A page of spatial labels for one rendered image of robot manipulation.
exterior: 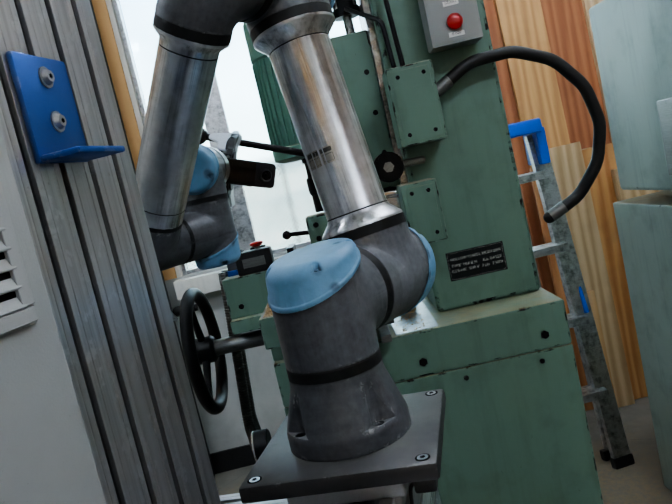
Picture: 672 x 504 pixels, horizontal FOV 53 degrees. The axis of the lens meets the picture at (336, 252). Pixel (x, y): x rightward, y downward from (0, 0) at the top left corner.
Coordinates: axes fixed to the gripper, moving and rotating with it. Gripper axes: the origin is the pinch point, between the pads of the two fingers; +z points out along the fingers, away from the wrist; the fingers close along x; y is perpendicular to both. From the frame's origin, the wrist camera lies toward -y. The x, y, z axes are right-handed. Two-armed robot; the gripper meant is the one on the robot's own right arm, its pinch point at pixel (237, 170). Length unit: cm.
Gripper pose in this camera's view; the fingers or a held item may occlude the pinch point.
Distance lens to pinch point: 139.3
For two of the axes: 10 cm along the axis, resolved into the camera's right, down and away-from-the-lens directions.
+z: 0.0, -1.2, 9.9
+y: -9.9, -1.2, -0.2
